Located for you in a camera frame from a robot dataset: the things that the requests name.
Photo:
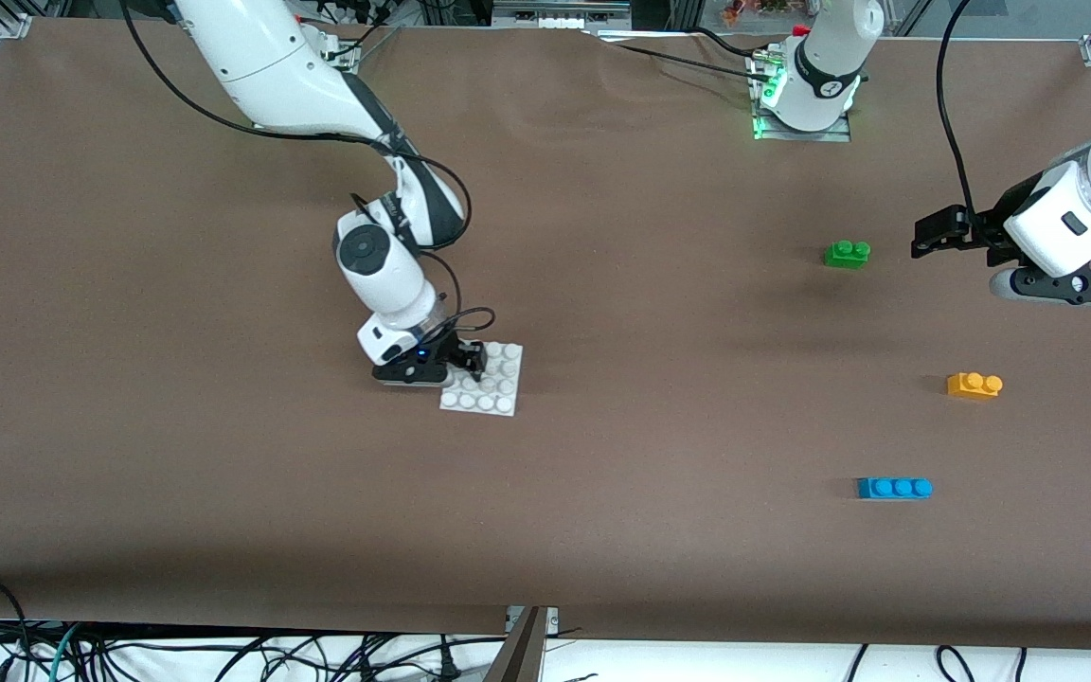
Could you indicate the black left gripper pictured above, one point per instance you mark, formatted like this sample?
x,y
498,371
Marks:
x,y
989,225

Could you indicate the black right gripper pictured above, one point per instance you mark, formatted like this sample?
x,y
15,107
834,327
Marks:
x,y
452,350

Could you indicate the white studded base plate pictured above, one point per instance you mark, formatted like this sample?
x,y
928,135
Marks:
x,y
498,393

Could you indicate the yellow two-stud block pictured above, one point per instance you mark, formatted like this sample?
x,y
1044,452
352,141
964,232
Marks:
x,y
972,386

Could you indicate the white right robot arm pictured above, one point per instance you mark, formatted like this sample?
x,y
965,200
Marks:
x,y
271,66

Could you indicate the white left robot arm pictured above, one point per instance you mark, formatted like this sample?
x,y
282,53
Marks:
x,y
825,66

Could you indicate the green two-stud block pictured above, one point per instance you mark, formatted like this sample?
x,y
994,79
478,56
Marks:
x,y
846,256

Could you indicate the blue three-stud block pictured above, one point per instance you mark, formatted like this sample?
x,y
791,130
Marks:
x,y
891,489

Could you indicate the brown table cover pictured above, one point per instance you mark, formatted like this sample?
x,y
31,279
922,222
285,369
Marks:
x,y
545,284

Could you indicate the grey power strip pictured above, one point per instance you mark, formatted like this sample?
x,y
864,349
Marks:
x,y
555,21

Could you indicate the aluminium frame post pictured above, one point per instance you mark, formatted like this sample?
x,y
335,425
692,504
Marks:
x,y
522,654

